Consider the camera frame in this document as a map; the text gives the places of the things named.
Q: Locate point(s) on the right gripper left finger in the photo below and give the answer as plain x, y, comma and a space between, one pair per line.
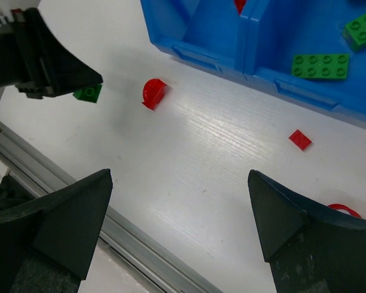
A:
47, 243

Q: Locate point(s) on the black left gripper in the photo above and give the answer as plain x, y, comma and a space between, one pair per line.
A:
36, 62

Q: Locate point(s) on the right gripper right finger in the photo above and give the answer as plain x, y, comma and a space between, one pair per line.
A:
309, 246

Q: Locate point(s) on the flower lego stack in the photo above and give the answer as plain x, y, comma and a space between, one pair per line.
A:
345, 209

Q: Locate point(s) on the red arch lego piece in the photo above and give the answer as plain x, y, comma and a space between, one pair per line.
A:
153, 93

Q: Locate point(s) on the small red lego plate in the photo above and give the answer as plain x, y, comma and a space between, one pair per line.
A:
300, 140

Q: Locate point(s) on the green 2x4 lego plate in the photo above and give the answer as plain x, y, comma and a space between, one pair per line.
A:
320, 66

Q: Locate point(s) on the red rounded lego brick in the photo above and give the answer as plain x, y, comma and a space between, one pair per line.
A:
240, 5

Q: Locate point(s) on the green square lego brick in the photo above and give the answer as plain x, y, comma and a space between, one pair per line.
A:
354, 33

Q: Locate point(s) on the blue two-compartment bin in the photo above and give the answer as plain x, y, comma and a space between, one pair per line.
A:
256, 48

